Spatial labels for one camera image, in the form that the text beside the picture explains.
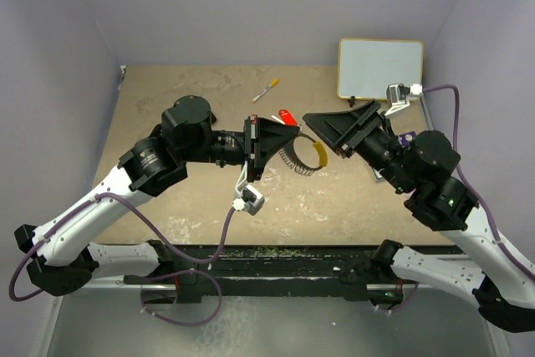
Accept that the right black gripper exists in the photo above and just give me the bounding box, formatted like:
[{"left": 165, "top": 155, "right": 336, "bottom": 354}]
[{"left": 303, "top": 97, "right": 416, "bottom": 192}]

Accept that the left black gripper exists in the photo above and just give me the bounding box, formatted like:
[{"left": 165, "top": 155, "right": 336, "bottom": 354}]
[{"left": 181, "top": 115, "right": 298, "bottom": 183}]

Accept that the red key tag with key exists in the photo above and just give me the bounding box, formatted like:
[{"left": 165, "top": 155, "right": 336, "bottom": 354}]
[{"left": 271, "top": 109, "right": 299, "bottom": 126}]

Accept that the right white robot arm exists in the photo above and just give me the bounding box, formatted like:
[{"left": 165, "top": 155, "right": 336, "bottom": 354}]
[{"left": 303, "top": 100, "right": 534, "bottom": 333}]

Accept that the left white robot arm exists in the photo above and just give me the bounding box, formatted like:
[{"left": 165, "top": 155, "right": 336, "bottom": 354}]
[{"left": 14, "top": 95, "right": 300, "bottom": 296}]

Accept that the purple booklet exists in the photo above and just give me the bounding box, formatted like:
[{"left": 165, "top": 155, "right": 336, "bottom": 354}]
[{"left": 371, "top": 130, "right": 417, "bottom": 185}]

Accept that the white yellow marker pen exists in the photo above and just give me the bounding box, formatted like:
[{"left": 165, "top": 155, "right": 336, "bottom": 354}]
[{"left": 252, "top": 79, "right": 279, "bottom": 104}]

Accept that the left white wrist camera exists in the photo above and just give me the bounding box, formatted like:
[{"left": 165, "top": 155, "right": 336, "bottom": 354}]
[{"left": 232, "top": 162, "right": 265, "bottom": 216}]

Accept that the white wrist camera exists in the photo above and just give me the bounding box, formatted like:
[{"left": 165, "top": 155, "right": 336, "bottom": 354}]
[
  {"left": 385, "top": 83, "right": 423, "bottom": 117},
  {"left": 232, "top": 162, "right": 265, "bottom": 216}
]

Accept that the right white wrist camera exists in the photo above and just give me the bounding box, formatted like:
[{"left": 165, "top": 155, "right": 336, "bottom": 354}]
[{"left": 385, "top": 83, "right": 423, "bottom": 117}]

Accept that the small whiteboard yellow frame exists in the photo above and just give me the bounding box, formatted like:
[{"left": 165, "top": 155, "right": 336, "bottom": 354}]
[{"left": 337, "top": 38, "right": 424, "bottom": 101}]

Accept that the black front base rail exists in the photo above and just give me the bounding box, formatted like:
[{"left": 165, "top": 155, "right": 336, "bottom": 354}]
[{"left": 124, "top": 243, "right": 414, "bottom": 305}]

